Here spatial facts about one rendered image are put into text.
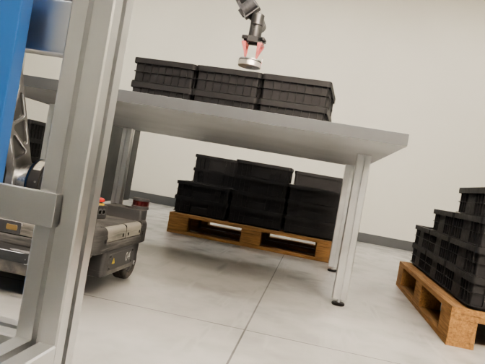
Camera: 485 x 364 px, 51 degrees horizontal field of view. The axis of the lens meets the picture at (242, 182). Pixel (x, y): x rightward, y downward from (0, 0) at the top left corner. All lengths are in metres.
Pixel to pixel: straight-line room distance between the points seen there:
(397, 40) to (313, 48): 0.90
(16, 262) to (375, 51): 4.83
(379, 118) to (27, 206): 5.38
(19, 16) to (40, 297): 0.25
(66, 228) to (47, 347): 0.10
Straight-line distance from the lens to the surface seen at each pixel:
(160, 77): 2.37
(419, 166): 5.76
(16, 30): 0.52
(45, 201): 0.47
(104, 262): 1.73
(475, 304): 2.09
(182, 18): 6.18
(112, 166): 4.05
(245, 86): 2.25
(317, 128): 1.67
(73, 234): 0.47
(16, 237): 1.66
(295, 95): 2.19
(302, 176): 3.97
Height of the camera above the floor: 0.48
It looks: 1 degrees down
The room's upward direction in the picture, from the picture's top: 10 degrees clockwise
